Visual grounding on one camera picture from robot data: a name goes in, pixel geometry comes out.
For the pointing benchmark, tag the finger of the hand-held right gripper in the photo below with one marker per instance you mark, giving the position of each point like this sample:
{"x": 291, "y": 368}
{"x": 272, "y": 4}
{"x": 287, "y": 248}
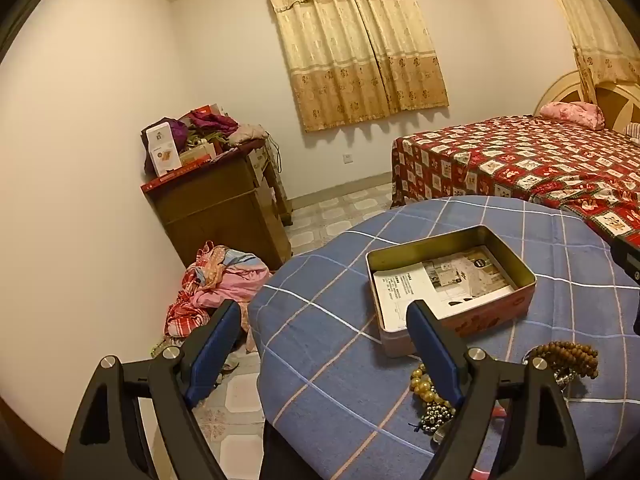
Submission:
{"x": 637, "y": 320}
{"x": 629, "y": 257}

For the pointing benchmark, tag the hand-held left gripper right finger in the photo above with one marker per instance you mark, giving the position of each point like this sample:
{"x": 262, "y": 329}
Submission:
{"x": 435, "y": 350}

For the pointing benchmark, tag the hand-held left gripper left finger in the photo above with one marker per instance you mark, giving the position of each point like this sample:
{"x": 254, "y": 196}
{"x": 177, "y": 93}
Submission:
{"x": 214, "y": 355}

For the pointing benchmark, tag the pink metal tin box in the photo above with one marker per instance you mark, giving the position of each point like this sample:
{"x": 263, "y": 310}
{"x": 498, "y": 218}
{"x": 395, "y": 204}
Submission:
{"x": 450, "y": 330}

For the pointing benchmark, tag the pile of colourful clothes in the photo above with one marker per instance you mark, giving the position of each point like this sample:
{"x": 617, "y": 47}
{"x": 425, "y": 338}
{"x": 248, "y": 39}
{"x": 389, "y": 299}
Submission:
{"x": 215, "y": 285}

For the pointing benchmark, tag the printed paper leaflet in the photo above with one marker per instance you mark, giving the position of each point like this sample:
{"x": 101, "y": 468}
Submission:
{"x": 440, "y": 280}

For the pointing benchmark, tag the pink plastic item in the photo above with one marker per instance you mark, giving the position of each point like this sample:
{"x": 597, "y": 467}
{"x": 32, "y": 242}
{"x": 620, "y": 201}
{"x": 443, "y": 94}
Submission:
{"x": 496, "y": 412}

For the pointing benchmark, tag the blue plaid cloth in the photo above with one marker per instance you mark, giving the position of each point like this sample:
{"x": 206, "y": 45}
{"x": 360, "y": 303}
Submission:
{"x": 330, "y": 340}

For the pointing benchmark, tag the striped pillow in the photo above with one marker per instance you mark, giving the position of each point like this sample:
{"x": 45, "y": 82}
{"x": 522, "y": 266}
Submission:
{"x": 634, "y": 132}

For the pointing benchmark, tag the brown wooden desk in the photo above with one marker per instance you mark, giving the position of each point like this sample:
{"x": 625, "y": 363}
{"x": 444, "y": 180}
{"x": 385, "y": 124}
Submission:
{"x": 215, "y": 210}

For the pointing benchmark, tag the pink pillow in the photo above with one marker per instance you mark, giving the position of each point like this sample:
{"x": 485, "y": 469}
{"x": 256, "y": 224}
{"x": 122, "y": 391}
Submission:
{"x": 570, "y": 112}

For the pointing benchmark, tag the bed with red quilt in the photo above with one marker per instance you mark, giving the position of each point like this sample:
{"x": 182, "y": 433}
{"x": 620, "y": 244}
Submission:
{"x": 500, "y": 160}

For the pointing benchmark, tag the flat red box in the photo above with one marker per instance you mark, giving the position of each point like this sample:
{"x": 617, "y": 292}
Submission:
{"x": 165, "y": 182}

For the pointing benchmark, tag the cream wooden headboard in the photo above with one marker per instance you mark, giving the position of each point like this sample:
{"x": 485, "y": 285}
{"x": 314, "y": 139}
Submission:
{"x": 560, "y": 91}

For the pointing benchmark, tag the beige cardboard box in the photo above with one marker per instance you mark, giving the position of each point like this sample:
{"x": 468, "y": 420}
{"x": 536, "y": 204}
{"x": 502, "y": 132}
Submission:
{"x": 200, "y": 154}

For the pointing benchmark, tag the white printed carton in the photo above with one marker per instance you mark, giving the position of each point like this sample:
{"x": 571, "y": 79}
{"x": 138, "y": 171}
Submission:
{"x": 164, "y": 150}

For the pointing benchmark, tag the beige cloth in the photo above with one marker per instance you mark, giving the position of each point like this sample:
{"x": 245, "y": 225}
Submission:
{"x": 247, "y": 134}

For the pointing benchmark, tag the purple cloth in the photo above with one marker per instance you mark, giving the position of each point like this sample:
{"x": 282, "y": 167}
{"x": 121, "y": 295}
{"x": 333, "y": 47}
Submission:
{"x": 179, "y": 130}

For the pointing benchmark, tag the magenta cloth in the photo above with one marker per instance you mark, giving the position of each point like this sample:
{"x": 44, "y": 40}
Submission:
{"x": 210, "y": 121}

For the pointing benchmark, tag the narrow beige patterned curtain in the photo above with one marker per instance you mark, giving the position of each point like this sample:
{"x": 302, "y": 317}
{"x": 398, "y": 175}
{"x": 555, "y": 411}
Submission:
{"x": 595, "y": 20}

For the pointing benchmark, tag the upright red box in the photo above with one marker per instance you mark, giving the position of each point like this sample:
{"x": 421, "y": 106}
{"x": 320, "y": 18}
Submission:
{"x": 205, "y": 109}

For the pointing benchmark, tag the wide beige patterned curtain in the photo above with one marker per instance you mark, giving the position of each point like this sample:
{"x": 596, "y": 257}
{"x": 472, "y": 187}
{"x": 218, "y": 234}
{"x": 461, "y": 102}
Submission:
{"x": 350, "y": 50}

